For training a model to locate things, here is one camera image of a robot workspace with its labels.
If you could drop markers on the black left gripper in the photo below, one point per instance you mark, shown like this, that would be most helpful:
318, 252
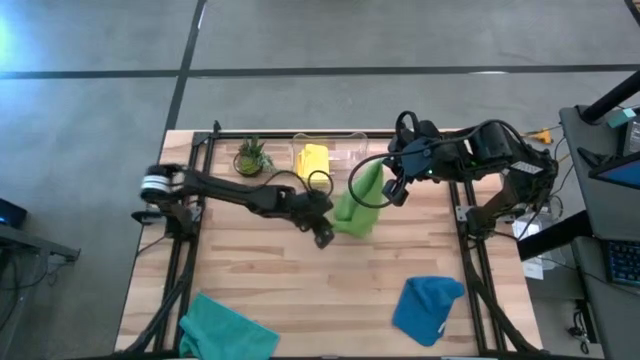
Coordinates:
312, 212

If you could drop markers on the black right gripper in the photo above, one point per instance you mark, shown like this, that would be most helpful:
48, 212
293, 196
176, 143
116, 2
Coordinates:
415, 157

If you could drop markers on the green microfiber towel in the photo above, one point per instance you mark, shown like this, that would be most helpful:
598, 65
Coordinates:
357, 220

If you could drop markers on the yellow microfiber towel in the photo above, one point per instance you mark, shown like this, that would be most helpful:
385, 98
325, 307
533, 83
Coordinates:
314, 162

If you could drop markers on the blue microfiber towel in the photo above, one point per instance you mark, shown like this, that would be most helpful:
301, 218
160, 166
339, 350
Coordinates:
425, 310

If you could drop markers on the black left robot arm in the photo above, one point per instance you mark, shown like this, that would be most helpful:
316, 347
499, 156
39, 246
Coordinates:
225, 190

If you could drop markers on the teal microfiber towel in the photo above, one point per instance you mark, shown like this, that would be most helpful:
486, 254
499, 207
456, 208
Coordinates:
220, 332

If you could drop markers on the clear plastic bin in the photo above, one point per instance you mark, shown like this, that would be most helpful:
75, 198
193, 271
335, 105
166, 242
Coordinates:
350, 150

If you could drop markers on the potted succulent plant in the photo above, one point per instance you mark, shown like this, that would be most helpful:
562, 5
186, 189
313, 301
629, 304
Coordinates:
249, 162

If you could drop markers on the black support bar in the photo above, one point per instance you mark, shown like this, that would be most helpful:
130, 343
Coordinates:
545, 247

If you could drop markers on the white paper sheet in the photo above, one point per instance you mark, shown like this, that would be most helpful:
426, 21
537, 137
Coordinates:
532, 270

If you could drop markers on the black round pole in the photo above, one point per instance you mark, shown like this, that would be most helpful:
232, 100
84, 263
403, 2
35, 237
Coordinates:
612, 97

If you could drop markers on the small teal box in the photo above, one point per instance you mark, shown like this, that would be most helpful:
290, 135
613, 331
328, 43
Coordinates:
621, 118

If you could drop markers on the black monitor blue screen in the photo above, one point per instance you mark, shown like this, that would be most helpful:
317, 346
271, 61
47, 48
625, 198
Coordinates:
625, 175

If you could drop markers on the black keyboard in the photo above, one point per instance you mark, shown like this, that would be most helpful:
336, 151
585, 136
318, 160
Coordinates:
625, 262

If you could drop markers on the grey desk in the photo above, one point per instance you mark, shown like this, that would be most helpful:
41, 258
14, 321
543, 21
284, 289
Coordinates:
620, 320

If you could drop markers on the black stand leg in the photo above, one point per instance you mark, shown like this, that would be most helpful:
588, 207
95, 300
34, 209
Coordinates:
636, 7

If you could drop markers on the grey metal stand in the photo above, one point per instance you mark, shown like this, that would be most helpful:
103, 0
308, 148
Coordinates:
30, 245

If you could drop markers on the dark electronic device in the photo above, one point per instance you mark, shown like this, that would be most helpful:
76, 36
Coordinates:
12, 215

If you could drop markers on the black aluminium table frame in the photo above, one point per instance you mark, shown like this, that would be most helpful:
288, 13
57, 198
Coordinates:
230, 135

